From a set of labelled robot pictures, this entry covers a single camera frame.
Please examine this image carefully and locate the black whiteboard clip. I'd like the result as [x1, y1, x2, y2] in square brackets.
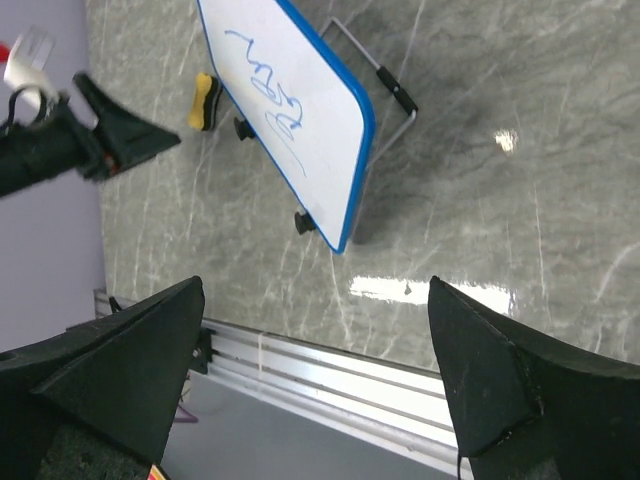
[294, 211, 316, 235]
[234, 118, 256, 141]

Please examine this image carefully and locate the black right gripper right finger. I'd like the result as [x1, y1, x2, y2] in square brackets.
[428, 277, 639, 479]

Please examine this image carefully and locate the yellow bone-shaped whiteboard eraser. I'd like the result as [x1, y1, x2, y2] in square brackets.
[187, 72, 223, 131]

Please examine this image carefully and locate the blue-framed small whiteboard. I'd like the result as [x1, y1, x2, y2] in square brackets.
[198, 0, 376, 254]

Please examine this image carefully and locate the black whiteboard clip upper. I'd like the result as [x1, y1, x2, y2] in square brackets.
[234, 118, 256, 141]

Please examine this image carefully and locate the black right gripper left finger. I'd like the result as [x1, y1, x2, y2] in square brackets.
[1, 276, 205, 479]

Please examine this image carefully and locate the black whiteboard clip lower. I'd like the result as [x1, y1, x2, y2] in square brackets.
[294, 211, 316, 235]

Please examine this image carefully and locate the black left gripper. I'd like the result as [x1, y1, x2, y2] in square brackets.
[1, 72, 181, 197]

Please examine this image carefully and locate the aluminium extrusion rail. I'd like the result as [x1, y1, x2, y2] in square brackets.
[93, 288, 474, 480]

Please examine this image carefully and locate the grey wire whiteboard stand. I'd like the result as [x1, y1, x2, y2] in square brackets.
[319, 16, 419, 167]

